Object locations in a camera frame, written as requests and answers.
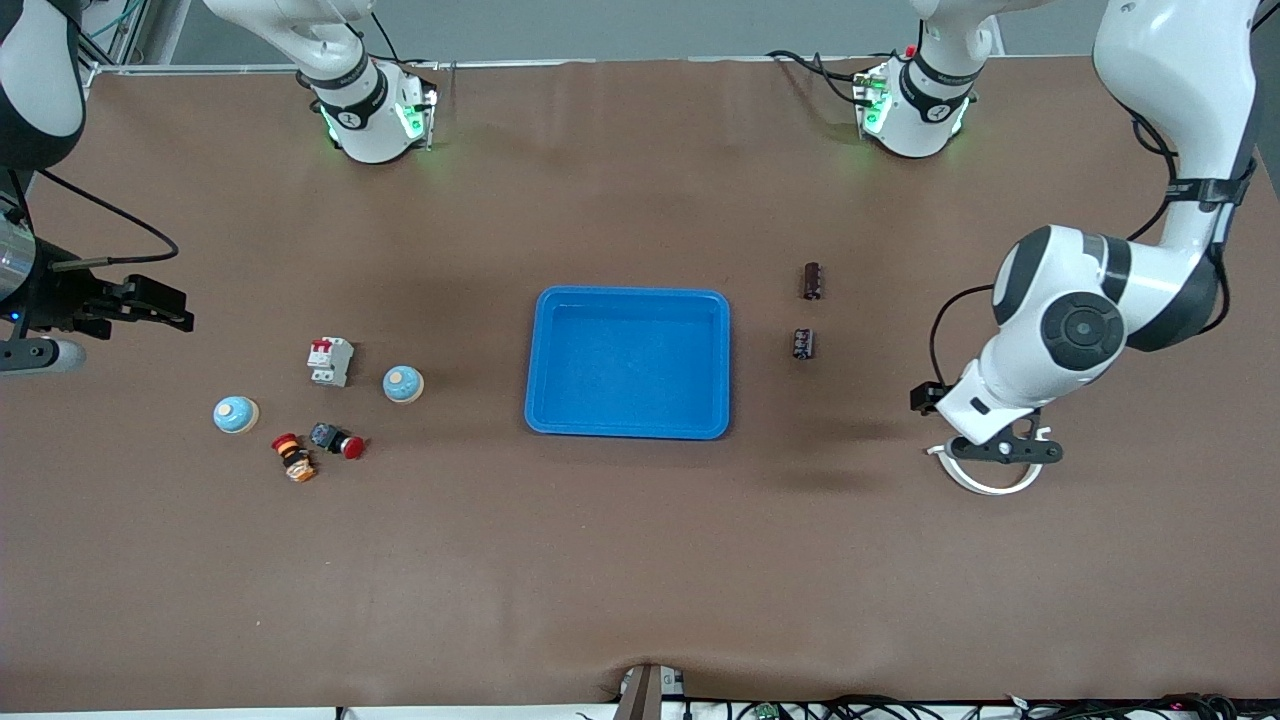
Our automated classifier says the white curved pipe clamp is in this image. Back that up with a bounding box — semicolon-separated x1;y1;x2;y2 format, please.
925;440;1046;497

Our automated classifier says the white red circuit breaker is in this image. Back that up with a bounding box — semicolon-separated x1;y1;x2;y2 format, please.
306;337;355;389

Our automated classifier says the orange black push button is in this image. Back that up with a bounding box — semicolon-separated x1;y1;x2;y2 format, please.
271;433;319;484

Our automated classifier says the red emergency stop button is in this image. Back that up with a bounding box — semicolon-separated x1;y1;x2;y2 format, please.
309;422;367;461

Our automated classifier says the blue plastic tray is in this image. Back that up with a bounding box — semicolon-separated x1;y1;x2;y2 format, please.
524;286;732;441

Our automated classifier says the brown table cover mat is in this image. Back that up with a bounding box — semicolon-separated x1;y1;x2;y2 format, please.
0;55;1280;713

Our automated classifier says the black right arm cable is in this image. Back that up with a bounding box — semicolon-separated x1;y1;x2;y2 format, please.
35;168;181;273

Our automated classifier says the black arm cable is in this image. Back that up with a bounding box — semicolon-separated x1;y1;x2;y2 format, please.
35;168;181;273
928;105;1231;389

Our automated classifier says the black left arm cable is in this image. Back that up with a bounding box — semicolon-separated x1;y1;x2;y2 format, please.
928;105;1231;389

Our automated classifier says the aluminium extrusion frame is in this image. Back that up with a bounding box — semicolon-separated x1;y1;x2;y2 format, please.
80;0;166;76

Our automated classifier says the black base cable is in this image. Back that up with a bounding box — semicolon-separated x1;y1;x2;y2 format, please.
365;10;441;71
766;48;876;109

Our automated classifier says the grey metal edge bracket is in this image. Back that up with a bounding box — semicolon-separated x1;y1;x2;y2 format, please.
612;663;689;720

